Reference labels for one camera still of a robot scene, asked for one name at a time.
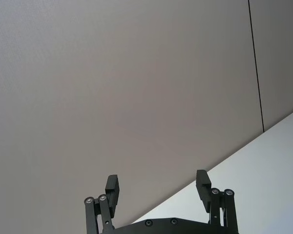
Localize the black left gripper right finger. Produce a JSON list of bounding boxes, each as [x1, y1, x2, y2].
[[196, 170, 239, 234]]

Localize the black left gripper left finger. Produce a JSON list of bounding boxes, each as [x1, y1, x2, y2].
[[84, 174, 121, 234]]

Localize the white table cloth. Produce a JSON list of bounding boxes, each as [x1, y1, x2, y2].
[[133, 105, 293, 234]]

